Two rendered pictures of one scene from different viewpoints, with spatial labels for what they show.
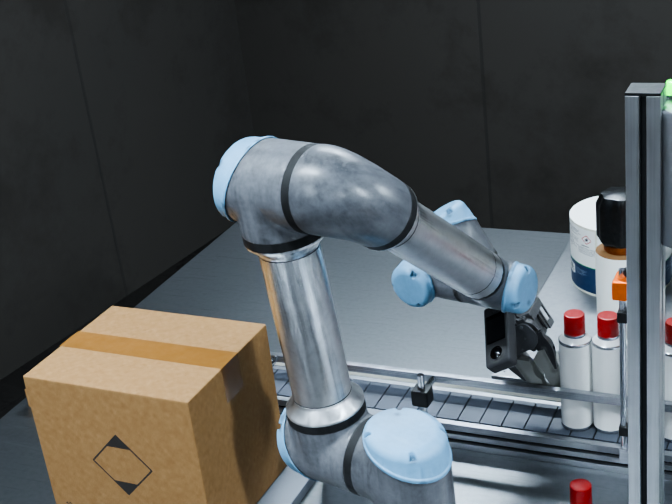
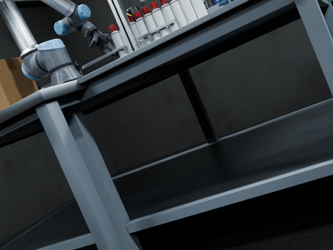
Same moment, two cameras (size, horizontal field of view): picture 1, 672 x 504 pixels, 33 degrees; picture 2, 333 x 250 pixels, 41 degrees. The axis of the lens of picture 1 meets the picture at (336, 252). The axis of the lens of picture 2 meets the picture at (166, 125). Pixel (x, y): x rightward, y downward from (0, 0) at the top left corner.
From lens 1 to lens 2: 1.57 m
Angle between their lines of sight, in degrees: 21
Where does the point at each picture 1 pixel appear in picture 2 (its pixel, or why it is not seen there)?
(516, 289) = (80, 8)
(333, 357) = (26, 31)
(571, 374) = (116, 42)
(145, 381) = not seen: outside the picture
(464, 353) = not seen: hidden behind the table
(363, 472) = (39, 56)
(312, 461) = (29, 66)
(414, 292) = (60, 28)
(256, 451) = (27, 91)
